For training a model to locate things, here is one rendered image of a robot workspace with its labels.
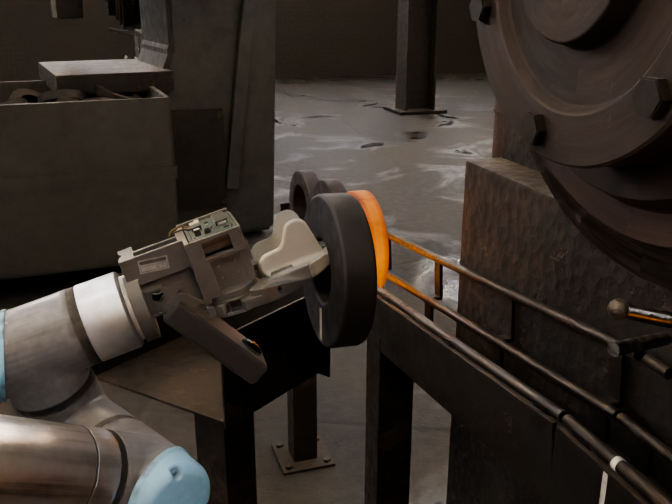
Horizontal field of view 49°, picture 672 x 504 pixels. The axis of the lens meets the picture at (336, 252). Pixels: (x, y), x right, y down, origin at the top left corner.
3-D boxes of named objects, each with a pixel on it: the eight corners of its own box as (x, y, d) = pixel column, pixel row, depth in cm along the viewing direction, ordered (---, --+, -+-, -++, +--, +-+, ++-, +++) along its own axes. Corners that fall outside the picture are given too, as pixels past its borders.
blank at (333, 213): (328, 185, 81) (298, 186, 80) (379, 201, 67) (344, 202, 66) (329, 322, 84) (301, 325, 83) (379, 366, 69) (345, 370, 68)
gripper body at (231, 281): (247, 224, 66) (116, 271, 64) (275, 306, 70) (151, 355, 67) (232, 204, 73) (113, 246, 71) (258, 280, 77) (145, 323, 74)
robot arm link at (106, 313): (105, 375, 67) (103, 339, 74) (154, 355, 67) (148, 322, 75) (72, 302, 64) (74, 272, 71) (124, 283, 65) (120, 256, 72)
